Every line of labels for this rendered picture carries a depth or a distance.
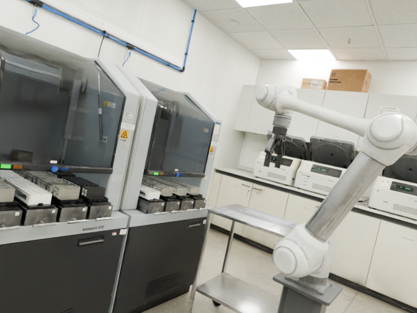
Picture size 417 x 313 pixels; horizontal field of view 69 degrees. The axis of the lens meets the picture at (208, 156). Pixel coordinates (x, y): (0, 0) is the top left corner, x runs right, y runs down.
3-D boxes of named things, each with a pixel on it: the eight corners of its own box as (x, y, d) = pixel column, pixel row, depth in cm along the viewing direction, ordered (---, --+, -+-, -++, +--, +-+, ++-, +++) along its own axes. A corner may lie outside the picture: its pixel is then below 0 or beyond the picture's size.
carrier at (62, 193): (76, 198, 158) (78, 187, 158) (78, 199, 157) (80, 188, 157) (54, 199, 149) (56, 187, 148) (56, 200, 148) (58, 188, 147)
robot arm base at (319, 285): (335, 283, 149) (337, 272, 149) (322, 296, 131) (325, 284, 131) (299, 267, 160) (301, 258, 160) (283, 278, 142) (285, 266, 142)
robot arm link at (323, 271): (334, 274, 144) (345, 230, 143) (319, 282, 131) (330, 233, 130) (303, 260, 155) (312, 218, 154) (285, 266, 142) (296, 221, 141)
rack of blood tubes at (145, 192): (118, 189, 208) (120, 180, 208) (130, 189, 216) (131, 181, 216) (147, 201, 191) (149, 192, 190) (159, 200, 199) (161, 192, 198)
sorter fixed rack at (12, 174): (-20, 175, 170) (-18, 164, 169) (0, 176, 178) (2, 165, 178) (0, 189, 152) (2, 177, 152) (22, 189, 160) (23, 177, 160)
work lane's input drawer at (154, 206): (86, 185, 228) (89, 174, 227) (102, 185, 239) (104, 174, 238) (152, 216, 185) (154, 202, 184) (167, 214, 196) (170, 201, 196)
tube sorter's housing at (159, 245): (30, 263, 243) (67, 62, 235) (117, 246, 311) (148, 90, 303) (108, 336, 181) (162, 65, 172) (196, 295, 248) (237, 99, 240)
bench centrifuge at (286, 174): (251, 176, 413) (260, 129, 409) (271, 177, 461) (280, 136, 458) (288, 186, 378) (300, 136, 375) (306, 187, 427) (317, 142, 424)
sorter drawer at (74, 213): (2, 185, 183) (5, 171, 183) (26, 185, 194) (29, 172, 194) (63, 225, 140) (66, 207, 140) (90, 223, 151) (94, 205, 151)
